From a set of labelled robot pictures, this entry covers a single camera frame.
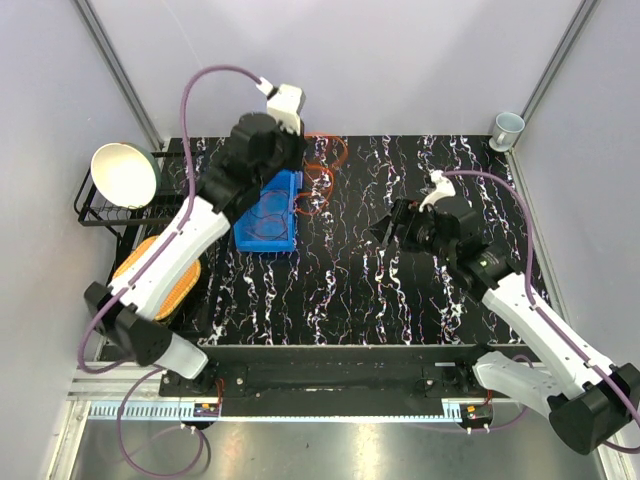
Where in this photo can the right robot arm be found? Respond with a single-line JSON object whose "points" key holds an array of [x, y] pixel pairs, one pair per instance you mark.
{"points": [[584, 395]]}

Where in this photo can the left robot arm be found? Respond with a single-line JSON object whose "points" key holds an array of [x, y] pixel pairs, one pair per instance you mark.
{"points": [[124, 310]]}

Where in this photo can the white mug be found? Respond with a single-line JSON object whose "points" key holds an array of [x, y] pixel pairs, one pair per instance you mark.
{"points": [[506, 130]]}

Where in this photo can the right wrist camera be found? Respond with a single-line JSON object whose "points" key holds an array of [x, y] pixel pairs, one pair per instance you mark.
{"points": [[443, 188]]}

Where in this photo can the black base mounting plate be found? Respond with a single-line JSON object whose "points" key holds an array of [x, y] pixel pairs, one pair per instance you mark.
{"points": [[315, 383]]}

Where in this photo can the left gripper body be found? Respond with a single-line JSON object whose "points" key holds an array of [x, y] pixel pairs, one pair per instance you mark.
{"points": [[287, 153]]}

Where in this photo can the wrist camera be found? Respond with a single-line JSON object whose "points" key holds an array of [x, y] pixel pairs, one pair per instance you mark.
{"points": [[443, 188], [284, 103]]}

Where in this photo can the aluminium frame rail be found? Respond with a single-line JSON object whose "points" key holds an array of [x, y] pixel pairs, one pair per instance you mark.
{"points": [[129, 393]]}

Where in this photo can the blue plastic bin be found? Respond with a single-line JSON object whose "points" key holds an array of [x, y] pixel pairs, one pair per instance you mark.
{"points": [[269, 226]]}

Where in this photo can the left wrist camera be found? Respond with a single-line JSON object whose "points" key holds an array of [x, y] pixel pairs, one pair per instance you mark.
{"points": [[284, 103]]}

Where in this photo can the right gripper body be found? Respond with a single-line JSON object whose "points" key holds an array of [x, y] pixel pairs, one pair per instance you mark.
{"points": [[419, 230]]}

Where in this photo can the orange woven basket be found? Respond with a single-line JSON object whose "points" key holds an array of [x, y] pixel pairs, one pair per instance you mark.
{"points": [[178, 292]]}

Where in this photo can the white bowl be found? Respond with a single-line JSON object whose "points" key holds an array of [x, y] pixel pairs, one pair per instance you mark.
{"points": [[125, 174]]}

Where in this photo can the black wire dish rack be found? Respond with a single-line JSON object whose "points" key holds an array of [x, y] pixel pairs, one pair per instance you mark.
{"points": [[193, 317]]}

